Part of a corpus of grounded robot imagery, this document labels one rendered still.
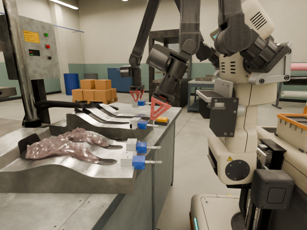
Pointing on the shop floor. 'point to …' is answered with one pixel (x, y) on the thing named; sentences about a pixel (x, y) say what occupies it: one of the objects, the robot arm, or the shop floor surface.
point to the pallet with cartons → (95, 91)
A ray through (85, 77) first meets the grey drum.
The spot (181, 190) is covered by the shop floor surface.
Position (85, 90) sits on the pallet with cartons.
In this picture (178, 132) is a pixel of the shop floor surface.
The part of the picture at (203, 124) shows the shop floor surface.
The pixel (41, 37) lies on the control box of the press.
